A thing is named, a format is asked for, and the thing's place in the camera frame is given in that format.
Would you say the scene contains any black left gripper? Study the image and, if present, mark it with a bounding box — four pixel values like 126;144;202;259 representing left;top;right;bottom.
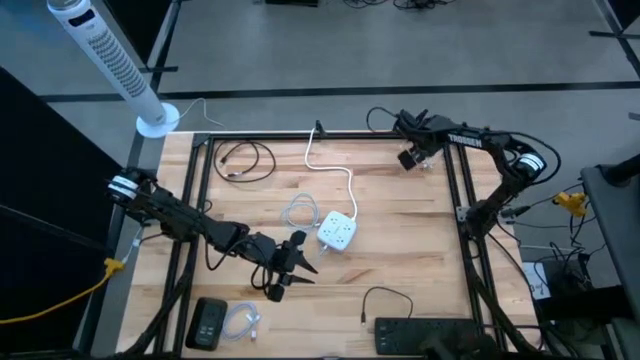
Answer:
252;229;320;304

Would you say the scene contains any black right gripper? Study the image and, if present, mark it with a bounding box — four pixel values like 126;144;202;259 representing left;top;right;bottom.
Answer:
393;110;450;172

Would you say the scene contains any white cube power strip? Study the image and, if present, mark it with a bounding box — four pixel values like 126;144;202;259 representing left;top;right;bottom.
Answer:
316;210;359;253

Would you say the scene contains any teal braided charger cable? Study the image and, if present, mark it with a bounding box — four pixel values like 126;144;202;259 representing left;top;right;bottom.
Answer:
279;192;330;257

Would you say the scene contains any short black charger cable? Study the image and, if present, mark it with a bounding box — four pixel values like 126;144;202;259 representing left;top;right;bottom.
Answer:
360;286;415;327

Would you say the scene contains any black power strip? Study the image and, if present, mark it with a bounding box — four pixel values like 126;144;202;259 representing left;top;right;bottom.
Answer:
373;316;482;357

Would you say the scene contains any long black charger cable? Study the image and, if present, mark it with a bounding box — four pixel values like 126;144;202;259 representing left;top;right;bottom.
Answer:
213;139;278;184

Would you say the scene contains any black charger box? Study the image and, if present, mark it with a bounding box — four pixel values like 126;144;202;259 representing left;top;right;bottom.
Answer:
184;296;229;352

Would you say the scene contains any yellow plug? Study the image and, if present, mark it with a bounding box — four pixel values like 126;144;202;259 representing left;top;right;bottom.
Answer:
552;191;587;218

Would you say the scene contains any small white plug adapter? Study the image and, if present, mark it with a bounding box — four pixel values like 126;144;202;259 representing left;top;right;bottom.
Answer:
121;227;147;265

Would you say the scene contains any white paper sheet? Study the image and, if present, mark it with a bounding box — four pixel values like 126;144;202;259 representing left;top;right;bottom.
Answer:
521;261;552;301

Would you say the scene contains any black side cart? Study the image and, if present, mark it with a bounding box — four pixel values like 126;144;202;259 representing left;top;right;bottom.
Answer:
579;153;640;360

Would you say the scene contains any white tower fan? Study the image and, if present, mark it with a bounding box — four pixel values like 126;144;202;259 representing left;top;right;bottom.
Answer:
46;0;181;140

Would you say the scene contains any pale blue coiled cable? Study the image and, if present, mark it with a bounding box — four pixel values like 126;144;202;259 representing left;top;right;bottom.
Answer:
221;301;263;343

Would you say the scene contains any thick white power cord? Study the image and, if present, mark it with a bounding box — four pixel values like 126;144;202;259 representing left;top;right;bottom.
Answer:
303;127;360;222

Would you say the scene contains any black cable conduit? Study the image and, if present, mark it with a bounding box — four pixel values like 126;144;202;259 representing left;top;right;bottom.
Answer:
467;239;544;359
112;269;196;359

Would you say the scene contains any yellow extension cable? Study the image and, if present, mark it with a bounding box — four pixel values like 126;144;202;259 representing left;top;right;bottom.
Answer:
0;257;126;326

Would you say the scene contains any thin white fan cord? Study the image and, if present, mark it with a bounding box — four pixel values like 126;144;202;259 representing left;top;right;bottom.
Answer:
175;97;226;130

